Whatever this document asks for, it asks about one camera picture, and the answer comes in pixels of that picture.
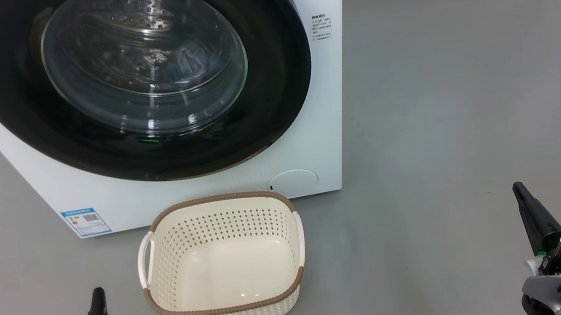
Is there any cream perforated laundry basket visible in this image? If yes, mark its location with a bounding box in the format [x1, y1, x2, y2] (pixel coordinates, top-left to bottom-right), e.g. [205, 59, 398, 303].
[130, 184, 315, 315]

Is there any black rimmed glass washer door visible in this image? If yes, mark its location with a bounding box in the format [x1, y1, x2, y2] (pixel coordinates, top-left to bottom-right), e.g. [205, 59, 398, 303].
[0, 0, 326, 204]

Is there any stainless steel washing machine drum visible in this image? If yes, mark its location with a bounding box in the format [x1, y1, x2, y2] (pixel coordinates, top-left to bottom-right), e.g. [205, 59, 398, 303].
[43, 0, 244, 109]

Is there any round white filter cover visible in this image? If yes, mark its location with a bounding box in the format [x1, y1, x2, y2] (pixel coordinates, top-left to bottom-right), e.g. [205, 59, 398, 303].
[266, 167, 321, 200]

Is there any blue patterned garment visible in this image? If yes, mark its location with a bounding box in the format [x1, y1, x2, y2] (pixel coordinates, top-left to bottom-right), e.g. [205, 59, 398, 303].
[163, 42, 217, 86]

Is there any white front-load washing machine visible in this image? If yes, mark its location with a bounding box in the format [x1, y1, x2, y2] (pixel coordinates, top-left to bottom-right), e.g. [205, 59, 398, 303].
[0, 0, 375, 250]

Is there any blue energy label sticker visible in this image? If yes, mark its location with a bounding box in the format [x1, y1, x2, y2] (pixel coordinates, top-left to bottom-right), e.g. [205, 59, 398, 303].
[60, 205, 113, 241]

